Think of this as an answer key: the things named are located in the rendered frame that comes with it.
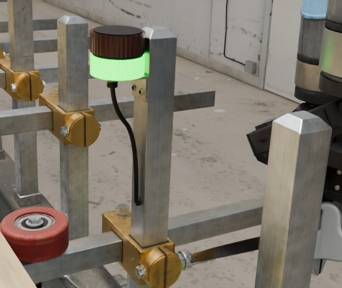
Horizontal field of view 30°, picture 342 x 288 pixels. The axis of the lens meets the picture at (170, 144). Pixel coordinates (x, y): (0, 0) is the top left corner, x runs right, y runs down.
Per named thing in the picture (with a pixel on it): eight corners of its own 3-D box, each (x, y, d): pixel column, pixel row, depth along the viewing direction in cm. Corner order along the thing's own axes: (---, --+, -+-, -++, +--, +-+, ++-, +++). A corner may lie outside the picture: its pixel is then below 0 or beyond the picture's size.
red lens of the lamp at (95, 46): (129, 43, 73) (130, 24, 72) (155, 55, 68) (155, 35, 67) (81, 47, 70) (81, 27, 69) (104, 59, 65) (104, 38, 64)
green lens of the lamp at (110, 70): (129, 64, 74) (129, 46, 73) (153, 77, 69) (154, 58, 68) (81, 69, 71) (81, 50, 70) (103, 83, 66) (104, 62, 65)
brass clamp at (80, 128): (70, 118, 107) (70, 90, 105) (103, 144, 96) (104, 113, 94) (35, 123, 104) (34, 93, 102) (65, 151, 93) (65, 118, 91)
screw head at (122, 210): (126, 208, 87) (126, 201, 87) (133, 215, 86) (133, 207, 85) (112, 212, 86) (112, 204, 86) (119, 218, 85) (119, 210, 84)
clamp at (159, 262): (133, 237, 90) (134, 205, 88) (181, 285, 79) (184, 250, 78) (97, 246, 88) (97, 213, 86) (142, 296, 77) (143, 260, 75)
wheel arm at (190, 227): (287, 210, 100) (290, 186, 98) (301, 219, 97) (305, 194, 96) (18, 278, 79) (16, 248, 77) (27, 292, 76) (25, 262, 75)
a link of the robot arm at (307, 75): (321, 68, 86) (283, 55, 92) (317, 100, 88) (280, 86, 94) (361, 63, 89) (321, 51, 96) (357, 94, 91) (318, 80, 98)
